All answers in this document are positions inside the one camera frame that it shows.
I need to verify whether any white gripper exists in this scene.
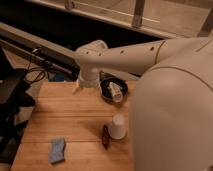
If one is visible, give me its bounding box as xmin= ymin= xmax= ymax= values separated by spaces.
xmin=72 ymin=68 xmax=99 ymax=94

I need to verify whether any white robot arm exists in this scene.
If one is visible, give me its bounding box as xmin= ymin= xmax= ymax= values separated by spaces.
xmin=75 ymin=37 xmax=213 ymax=171

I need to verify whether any black round bowl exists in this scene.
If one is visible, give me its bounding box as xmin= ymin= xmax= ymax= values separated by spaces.
xmin=100 ymin=78 xmax=128 ymax=102

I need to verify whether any blue object behind table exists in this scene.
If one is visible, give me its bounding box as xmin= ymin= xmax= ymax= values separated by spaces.
xmin=49 ymin=74 xmax=66 ymax=82

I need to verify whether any dark red wrapped snack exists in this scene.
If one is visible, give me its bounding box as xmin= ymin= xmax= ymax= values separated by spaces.
xmin=102 ymin=125 xmax=109 ymax=150

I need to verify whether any white upside-down paper cup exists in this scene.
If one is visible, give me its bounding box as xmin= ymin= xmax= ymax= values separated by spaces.
xmin=108 ymin=114 xmax=126 ymax=140

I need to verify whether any black equipment on left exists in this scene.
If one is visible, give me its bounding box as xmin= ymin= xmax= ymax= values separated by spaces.
xmin=0 ymin=47 xmax=35 ymax=163

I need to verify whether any blue sponge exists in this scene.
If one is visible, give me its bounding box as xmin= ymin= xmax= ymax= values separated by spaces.
xmin=49 ymin=138 xmax=66 ymax=164

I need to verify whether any black cable loop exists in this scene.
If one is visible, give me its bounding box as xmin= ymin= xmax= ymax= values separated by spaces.
xmin=24 ymin=66 xmax=50 ymax=85

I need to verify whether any metal rail beam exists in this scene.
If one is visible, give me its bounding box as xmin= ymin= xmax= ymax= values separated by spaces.
xmin=0 ymin=22 xmax=80 ymax=81

